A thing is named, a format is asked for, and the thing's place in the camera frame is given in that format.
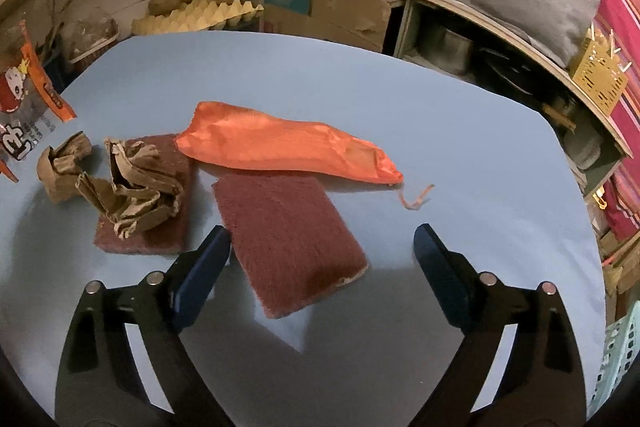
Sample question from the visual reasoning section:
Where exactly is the maroon scouring pad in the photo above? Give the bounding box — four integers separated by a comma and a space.
78, 134, 194, 256
213, 172, 369, 319

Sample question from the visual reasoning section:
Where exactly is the small brown paper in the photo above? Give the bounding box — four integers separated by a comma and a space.
36, 131, 92, 204

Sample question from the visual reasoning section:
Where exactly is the orange mesh bag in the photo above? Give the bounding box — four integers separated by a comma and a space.
175, 101, 434, 210

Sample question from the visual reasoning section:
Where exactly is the yellow egg tray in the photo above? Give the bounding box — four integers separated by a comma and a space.
131, 0, 264, 36

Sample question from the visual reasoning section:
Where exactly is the light blue plastic basket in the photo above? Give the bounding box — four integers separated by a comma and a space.
587, 300, 640, 418

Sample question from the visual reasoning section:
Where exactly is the grey wooden shelf unit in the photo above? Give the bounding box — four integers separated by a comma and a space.
394, 0, 632, 199

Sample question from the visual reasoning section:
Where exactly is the cardboard box under basket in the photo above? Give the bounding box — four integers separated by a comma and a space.
264, 0, 406, 55

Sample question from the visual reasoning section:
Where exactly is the red snack wrapper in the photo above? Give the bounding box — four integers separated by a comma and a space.
1, 20, 76, 183

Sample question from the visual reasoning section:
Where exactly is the yellow chopstick basket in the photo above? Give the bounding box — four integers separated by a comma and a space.
568, 24, 631, 116

